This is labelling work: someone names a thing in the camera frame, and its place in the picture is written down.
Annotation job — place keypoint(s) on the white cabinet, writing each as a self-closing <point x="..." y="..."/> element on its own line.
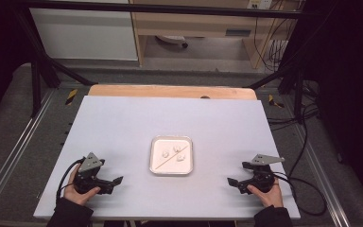
<point x="82" y="34"/>

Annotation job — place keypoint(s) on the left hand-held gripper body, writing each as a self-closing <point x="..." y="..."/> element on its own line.
<point x="89" y="164"/>

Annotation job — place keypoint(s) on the small white food piece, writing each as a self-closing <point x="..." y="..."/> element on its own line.
<point x="177" y="148"/>
<point x="165" y="153"/>
<point x="180" y="157"/>

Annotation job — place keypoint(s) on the office chair caster base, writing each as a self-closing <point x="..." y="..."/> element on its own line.
<point x="171" y="39"/>

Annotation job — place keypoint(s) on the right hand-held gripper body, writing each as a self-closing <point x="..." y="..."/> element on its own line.
<point x="263" y="176"/>

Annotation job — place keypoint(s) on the person's right hand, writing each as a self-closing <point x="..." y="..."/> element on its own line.
<point x="271" y="198"/>

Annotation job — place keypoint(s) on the square metal tray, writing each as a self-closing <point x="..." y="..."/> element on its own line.
<point x="160" y="142"/>

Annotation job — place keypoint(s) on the white power strip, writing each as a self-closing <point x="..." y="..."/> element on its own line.
<point x="260" y="3"/>

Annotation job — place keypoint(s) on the wooden table board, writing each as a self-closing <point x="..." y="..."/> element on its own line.
<point x="170" y="92"/>

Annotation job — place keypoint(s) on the thin wooden skewer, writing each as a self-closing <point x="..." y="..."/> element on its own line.
<point x="162" y="164"/>

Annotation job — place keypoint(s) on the aluminium floor rail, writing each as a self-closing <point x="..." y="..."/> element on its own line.
<point x="324" y="179"/>
<point x="19" y="145"/>

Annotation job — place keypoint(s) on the person's left hand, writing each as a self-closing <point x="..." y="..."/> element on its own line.
<point x="77" y="197"/>

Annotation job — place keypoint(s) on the light wooden desk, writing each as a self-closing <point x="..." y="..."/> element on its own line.
<point x="195" y="23"/>

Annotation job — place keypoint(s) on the black metal frame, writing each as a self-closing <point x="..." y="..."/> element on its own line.
<point x="138" y="8"/>

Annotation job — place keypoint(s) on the yellow black hazard tape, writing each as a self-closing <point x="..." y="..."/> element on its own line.
<point x="275" y="102"/>
<point x="71" y="96"/>

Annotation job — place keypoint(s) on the white work board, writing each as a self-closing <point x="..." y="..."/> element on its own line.
<point x="123" y="126"/>

